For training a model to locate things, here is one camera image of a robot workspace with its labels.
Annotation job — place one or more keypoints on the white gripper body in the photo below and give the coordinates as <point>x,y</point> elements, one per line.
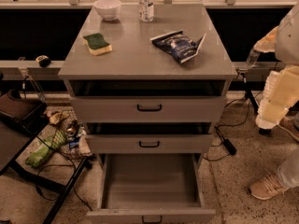
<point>288,39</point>

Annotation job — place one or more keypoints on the green yellow sponge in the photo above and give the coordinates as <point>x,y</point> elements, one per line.
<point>96,44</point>

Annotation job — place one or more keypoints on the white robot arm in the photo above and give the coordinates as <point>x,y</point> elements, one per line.
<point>283,40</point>

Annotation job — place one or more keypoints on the middle grey drawer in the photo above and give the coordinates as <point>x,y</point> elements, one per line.
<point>150,138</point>

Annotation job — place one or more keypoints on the grey drawer cabinet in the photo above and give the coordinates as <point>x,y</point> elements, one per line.
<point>134,57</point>

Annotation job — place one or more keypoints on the top grey drawer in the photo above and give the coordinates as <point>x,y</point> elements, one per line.
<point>148,100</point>

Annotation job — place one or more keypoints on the bottom grey open drawer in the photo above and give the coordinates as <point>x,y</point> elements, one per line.
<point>150,189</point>

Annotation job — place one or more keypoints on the tan sneaker far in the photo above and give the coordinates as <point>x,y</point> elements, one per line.
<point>291,127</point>

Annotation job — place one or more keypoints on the tan sneaker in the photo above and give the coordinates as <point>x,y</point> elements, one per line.
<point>291,127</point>
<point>266,187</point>

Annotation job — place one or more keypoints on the clear water bottle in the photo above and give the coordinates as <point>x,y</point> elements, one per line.
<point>252,58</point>

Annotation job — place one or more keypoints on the black power adapter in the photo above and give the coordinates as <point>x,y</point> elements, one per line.
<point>229,146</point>

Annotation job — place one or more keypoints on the light trouser leg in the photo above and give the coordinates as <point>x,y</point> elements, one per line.
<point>288,171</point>

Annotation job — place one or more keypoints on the tan sneaker near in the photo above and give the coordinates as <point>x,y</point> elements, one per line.
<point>266,187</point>

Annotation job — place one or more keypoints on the blue chip bag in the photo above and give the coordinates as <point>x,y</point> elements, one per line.
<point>178,45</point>

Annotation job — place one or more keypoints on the white labelled bottle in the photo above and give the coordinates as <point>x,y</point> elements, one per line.
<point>146,10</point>

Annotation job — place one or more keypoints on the white bowl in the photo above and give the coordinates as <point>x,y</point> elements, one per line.
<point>108,10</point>

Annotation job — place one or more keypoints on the green snack bag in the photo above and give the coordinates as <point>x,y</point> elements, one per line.
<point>46,148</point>

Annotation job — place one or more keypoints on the small black round device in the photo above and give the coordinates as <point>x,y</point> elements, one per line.
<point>43,60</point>

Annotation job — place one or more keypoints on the dark brown chair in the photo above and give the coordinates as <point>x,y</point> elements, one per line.
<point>23,115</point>

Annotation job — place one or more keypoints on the wire basket with items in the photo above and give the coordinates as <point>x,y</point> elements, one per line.
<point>68,134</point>

